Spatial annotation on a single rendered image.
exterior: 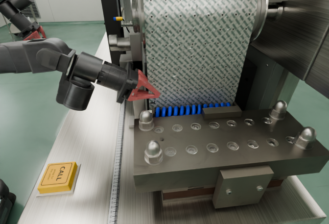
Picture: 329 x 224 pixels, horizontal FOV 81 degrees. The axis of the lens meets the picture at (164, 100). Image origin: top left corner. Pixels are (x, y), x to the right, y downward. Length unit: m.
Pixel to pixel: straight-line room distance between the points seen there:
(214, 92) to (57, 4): 6.06
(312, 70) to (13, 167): 2.01
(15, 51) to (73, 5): 5.85
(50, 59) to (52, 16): 6.11
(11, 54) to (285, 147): 0.57
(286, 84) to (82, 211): 0.73
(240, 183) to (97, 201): 0.32
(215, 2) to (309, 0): 0.18
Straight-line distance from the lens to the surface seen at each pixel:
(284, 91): 0.84
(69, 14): 6.37
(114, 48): 0.53
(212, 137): 0.45
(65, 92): 0.48
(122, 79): 0.45
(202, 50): 0.46
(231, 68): 0.51
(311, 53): 0.49
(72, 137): 0.68
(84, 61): 0.45
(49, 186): 0.56
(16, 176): 1.98
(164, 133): 0.45
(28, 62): 0.46
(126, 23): 0.49
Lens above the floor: 1.34
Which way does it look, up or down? 35 degrees down
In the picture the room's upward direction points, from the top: straight up
